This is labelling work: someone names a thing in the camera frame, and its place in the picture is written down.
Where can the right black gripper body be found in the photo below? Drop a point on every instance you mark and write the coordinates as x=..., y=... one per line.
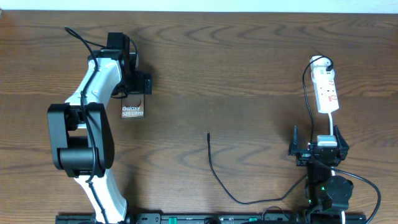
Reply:
x=303, y=158

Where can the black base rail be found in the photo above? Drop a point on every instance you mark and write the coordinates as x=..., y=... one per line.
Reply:
x=156, y=218

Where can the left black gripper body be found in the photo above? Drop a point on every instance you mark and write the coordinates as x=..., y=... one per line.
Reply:
x=137, y=87

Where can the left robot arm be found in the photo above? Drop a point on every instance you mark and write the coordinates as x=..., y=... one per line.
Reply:
x=81, y=140

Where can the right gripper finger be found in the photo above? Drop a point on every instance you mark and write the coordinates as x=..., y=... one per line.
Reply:
x=342, y=145
x=294, y=146

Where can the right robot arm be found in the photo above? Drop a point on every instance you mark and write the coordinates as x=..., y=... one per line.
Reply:
x=328, y=194

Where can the white power strip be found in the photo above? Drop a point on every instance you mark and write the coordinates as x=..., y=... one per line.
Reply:
x=322, y=75

